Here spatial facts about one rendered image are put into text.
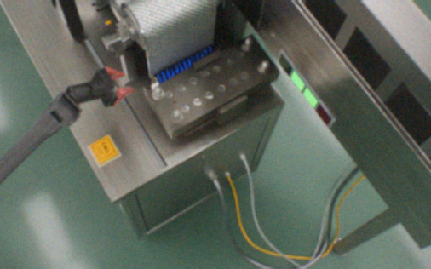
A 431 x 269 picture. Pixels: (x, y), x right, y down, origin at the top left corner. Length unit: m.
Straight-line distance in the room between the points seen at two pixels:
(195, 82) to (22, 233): 1.33
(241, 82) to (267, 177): 1.05
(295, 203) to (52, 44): 1.38
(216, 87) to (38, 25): 0.70
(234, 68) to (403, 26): 0.72
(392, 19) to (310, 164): 1.68
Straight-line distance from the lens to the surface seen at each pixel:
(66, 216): 2.75
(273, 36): 1.65
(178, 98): 1.75
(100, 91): 1.65
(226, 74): 1.79
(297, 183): 2.78
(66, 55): 2.01
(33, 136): 1.57
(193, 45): 1.78
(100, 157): 1.82
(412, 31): 1.22
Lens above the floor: 2.64
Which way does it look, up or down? 67 degrees down
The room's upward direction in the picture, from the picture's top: 4 degrees counter-clockwise
